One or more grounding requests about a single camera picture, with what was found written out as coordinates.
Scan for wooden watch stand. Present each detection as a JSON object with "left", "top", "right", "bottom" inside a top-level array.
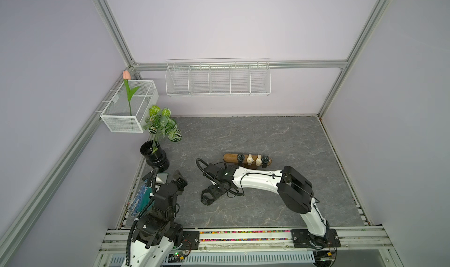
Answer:
[{"left": 223, "top": 153, "right": 272, "bottom": 169}]

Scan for beige watch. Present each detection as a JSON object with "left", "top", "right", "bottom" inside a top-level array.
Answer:
[
  {"left": 246, "top": 154, "right": 254, "bottom": 166},
  {"left": 255, "top": 154, "right": 263, "bottom": 167}
]

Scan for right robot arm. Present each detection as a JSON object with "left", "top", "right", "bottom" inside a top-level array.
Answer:
[{"left": 196, "top": 159, "right": 329, "bottom": 238}]

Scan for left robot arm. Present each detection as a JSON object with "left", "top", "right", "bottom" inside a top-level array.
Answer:
[{"left": 123, "top": 172, "right": 187, "bottom": 267}]

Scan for blue patterned cloth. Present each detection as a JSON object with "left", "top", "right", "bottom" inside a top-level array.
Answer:
[{"left": 128, "top": 184, "right": 152, "bottom": 217}]

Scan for black vase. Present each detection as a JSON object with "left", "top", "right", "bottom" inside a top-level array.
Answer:
[{"left": 139, "top": 140, "right": 170, "bottom": 173}]

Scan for green leafy plant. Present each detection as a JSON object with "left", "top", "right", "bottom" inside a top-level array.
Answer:
[{"left": 142, "top": 105, "right": 182, "bottom": 154}]

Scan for white mesh basket left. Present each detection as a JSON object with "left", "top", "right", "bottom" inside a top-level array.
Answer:
[{"left": 100, "top": 80, "right": 159, "bottom": 133}]

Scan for pink tulip flower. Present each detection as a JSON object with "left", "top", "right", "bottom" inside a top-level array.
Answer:
[{"left": 123, "top": 71, "right": 140, "bottom": 116}]

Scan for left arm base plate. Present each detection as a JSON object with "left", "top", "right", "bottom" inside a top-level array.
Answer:
[{"left": 175, "top": 230, "right": 200, "bottom": 251}]

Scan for colourful cable strip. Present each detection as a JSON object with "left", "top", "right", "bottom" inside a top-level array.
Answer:
[{"left": 199, "top": 228, "right": 292, "bottom": 242}]

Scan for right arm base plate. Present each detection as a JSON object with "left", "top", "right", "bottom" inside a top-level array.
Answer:
[{"left": 291, "top": 228, "right": 341, "bottom": 250}]

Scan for white wire wall shelf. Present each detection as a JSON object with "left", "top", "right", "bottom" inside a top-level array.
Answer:
[{"left": 165, "top": 58, "right": 271, "bottom": 97}]

